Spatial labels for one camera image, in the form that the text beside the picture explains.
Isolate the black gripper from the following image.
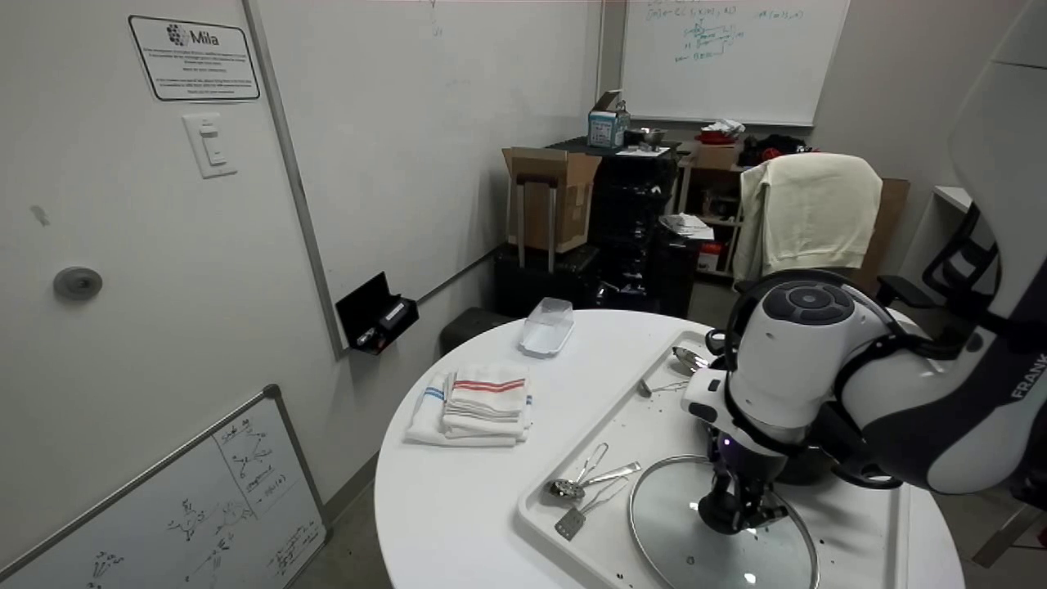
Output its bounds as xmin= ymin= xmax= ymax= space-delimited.
xmin=700 ymin=431 xmax=784 ymax=533

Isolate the glass lid with black knob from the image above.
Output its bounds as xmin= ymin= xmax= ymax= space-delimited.
xmin=627 ymin=458 xmax=818 ymax=589

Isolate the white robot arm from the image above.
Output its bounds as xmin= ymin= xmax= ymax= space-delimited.
xmin=694 ymin=258 xmax=1047 ymax=533

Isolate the white plastic tray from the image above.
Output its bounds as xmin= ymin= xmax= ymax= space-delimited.
xmin=515 ymin=331 xmax=906 ymax=589

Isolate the small metal measuring spoon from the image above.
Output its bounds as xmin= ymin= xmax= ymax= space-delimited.
xmin=672 ymin=344 xmax=703 ymax=376

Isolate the clear plastic container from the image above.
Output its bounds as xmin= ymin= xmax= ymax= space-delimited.
xmin=516 ymin=296 xmax=574 ymax=355

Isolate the folded white striped towel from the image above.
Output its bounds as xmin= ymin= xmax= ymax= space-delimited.
xmin=405 ymin=369 xmax=530 ymax=449

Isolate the office chair with cream cloth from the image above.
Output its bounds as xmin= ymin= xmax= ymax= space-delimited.
xmin=729 ymin=150 xmax=882 ymax=331

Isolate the black mesh office chair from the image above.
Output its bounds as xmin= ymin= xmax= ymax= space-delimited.
xmin=877 ymin=207 xmax=999 ymax=358

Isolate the black storage cabinet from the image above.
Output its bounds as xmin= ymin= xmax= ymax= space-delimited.
xmin=592 ymin=152 xmax=675 ymax=309

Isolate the cardboard box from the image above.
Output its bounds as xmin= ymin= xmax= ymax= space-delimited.
xmin=503 ymin=148 xmax=598 ymax=254

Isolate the blue tissue box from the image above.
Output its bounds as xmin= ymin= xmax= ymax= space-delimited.
xmin=586 ymin=111 xmax=627 ymax=150

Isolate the black whiteboard marker holder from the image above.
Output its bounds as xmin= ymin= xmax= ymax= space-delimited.
xmin=338 ymin=273 xmax=418 ymax=353

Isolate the wall whiteboard at back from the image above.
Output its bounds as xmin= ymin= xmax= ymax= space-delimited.
xmin=621 ymin=0 xmax=852 ymax=127

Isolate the small whiteboard leaning on wall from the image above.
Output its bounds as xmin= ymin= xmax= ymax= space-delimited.
xmin=0 ymin=387 xmax=326 ymax=589

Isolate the white light switch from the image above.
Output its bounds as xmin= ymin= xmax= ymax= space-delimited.
xmin=183 ymin=115 xmax=237 ymax=181

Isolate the wall notice sign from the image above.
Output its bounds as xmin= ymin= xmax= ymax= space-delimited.
xmin=127 ymin=16 xmax=258 ymax=101

